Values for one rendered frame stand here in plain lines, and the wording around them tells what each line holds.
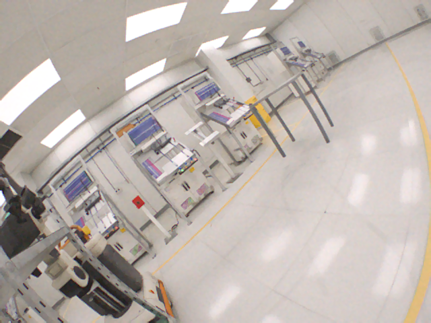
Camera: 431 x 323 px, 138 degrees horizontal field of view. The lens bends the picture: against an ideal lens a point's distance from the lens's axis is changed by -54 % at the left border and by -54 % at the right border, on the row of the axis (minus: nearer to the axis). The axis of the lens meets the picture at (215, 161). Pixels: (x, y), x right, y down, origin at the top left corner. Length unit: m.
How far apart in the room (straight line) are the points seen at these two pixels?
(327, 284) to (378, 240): 0.33
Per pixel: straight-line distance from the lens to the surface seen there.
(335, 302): 0.94
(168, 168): 2.59
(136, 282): 1.50
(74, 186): 3.11
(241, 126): 3.48
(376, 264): 0.98
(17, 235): 0.84
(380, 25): 8.30
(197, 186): 2.93
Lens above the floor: 0.87
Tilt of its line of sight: 9 degrees down
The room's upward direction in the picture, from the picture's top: 38 degrees counter-clockwise
